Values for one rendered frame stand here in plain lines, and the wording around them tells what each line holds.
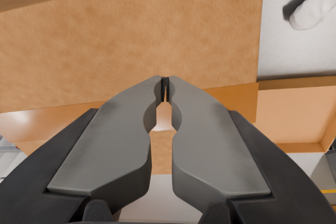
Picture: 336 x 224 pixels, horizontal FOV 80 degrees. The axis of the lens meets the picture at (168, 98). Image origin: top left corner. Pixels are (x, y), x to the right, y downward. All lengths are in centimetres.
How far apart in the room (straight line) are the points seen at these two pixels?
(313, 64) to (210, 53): 44
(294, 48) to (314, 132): 31
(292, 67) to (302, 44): 6
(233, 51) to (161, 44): 6
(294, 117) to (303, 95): 8
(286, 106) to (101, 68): 54
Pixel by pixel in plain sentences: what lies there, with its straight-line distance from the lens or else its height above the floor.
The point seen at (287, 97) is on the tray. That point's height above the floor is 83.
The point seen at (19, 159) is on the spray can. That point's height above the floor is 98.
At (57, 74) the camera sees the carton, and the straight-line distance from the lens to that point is 21.
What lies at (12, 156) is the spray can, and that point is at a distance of 76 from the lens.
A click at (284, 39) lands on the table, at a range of 52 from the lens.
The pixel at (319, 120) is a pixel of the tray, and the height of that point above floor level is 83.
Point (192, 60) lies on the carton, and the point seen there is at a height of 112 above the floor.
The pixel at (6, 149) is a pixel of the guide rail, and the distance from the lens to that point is 76.
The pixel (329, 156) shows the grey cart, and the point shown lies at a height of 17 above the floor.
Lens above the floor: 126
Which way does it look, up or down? 49 degrees down
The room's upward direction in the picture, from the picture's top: 173 degrees counter-clockwise
